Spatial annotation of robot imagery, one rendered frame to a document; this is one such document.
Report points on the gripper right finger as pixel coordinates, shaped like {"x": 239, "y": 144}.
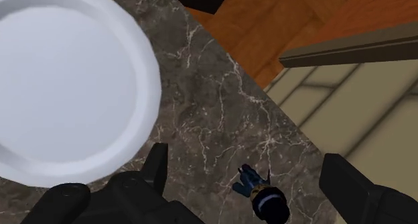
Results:
{"x": 359, "y": 190}

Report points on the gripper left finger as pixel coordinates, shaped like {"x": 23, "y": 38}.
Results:
{"x": 130, "y": 197}

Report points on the white plate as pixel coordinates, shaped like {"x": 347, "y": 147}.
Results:
{"x": 70, "y": 86}

